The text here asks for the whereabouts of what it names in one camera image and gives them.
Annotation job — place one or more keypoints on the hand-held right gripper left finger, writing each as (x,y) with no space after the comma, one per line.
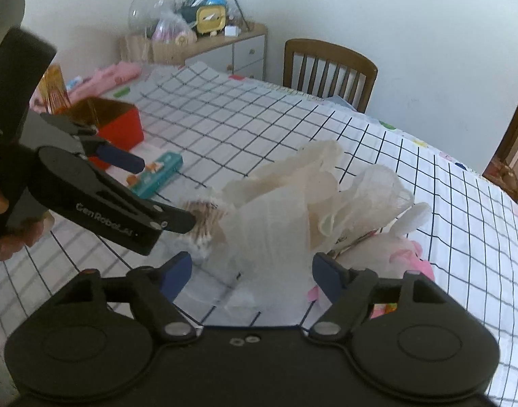
(179,272)

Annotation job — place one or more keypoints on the golden woven basket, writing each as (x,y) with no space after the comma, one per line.
(53,89)

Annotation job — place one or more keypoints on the red open box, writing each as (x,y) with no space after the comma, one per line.
(123,131)

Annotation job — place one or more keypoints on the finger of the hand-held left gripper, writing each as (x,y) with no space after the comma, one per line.
(123,160)
(174,220)

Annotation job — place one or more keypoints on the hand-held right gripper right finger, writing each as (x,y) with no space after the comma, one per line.
(326,275)

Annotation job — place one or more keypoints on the person's left hand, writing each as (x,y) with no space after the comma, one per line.
(17,241)

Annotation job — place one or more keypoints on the wooden dresser white drawers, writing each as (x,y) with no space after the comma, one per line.
(246,51)

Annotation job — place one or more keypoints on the yellow alarm clock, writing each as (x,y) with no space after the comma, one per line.
(212,19)

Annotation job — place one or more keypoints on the white checked tablecloth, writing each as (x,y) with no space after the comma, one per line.
(263,114)

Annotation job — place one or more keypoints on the wooden door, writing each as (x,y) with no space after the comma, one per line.
(513,135)

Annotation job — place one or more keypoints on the wooden chair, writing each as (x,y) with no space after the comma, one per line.
(326,48)

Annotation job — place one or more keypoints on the clear plastic bag pink contents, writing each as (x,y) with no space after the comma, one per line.
(169,29)

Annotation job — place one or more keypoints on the pink cloth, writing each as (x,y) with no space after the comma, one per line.
(110,76)

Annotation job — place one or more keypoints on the small white box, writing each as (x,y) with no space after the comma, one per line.
(232,30)

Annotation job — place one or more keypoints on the white translucent plastic bags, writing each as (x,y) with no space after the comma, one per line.
(275,229)

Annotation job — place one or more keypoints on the cotton swab pack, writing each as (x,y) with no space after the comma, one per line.
(203,237)

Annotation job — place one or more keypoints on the teal patterned tissue pack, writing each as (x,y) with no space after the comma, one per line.
(165,169)

